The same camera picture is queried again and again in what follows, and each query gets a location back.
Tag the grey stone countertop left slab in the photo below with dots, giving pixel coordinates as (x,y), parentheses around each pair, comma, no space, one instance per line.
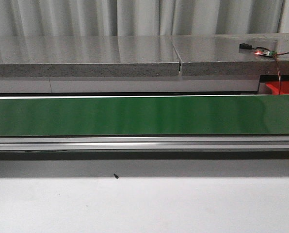
(87,56)

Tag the black connector plug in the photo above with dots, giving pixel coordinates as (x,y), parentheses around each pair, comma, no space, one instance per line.
(245,46)

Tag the green conveyor belt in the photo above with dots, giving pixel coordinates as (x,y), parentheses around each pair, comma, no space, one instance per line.
(176,115)

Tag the small green circuit board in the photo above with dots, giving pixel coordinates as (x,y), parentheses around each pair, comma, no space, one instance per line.
(266,53)

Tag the red plastic bin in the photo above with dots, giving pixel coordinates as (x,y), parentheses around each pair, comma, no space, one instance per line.
(274,87)

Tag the grey pleated curtain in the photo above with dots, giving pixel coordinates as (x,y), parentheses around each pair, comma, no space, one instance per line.
(142,17)

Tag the aluminium conveyor frame rail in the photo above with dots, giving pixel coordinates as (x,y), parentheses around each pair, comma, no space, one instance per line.
(147,143)

